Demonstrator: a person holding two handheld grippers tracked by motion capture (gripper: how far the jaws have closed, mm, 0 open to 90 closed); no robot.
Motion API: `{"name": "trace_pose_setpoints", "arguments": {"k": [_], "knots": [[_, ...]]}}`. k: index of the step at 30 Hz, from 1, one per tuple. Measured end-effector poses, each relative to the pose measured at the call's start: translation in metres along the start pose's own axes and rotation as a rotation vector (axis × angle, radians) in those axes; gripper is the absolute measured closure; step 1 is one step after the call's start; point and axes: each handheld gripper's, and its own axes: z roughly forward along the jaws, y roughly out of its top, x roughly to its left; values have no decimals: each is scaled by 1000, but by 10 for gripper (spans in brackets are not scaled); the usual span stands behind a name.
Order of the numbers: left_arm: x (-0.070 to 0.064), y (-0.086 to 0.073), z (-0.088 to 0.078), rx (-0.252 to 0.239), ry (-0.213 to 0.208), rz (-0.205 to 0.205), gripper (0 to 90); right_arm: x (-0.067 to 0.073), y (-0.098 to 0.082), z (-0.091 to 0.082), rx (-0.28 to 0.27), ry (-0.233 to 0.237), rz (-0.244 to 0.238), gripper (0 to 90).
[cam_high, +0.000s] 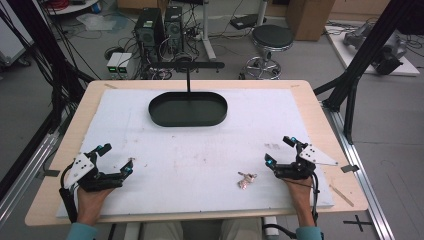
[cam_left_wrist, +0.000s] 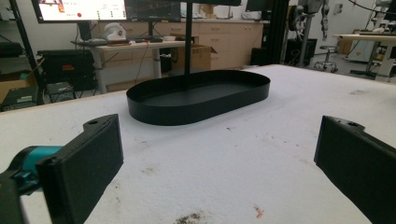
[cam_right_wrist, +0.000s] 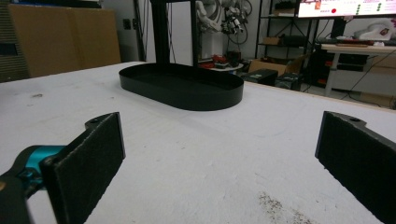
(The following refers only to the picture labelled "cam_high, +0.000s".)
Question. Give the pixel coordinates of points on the clear plastic sheet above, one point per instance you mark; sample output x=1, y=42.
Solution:
x=96, y=21

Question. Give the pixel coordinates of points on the black computer tower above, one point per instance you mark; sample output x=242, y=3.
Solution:
x=148, y=31
x=173, y=26

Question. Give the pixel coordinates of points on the black oval tray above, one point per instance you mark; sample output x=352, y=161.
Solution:
x=188, y=111

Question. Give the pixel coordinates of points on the black metal frame strut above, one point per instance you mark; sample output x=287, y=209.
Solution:
x=360, y=56

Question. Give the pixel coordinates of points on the white foam board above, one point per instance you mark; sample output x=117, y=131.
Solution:
x=200, y=150

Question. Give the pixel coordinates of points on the aluminium rail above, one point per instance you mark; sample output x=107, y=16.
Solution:
x=360, y=173
x=26, y=176

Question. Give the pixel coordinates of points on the brown cardboard box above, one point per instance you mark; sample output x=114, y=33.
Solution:
x=310, y=18

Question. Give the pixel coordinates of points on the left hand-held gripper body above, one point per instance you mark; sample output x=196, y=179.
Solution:
x=88, y=178

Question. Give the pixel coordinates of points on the white desk leg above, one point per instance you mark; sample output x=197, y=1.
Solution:
x=208, y=30

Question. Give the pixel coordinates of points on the person's left hand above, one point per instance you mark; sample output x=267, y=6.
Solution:
x=89, y=201

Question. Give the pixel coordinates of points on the flat black device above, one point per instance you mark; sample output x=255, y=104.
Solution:
x=248, y=21

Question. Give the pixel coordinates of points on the white board with grey devices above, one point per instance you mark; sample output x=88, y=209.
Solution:
x=386, y=50

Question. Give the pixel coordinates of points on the person's right hand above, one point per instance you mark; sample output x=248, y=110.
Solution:
x=301, y=191

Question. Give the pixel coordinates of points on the black T-shaped stand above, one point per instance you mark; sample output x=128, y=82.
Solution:
x=188, y=65

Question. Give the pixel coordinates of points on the black round stool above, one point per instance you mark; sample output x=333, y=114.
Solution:
x=271, y=36

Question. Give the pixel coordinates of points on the white power supply box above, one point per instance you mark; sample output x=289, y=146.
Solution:
x=113, y=63
x=125, y=63

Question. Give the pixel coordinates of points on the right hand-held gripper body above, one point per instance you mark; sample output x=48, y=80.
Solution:
x=298, y=170

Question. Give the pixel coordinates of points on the black tape cross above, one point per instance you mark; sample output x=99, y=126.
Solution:
x=357, y=222

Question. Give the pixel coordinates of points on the grey tape piece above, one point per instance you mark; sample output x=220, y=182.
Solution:
x=350, y=168
x=51, y=173

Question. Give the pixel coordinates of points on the white table post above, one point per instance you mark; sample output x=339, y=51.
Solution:
x=270, y=226

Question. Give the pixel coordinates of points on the round white table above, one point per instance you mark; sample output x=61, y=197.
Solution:
x=71, y=6

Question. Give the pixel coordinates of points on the crumpled silver foil wrapper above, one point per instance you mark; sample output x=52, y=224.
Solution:
x=246, y=180

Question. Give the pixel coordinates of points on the thin wooden stick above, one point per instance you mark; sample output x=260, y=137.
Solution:
x=341, y=195

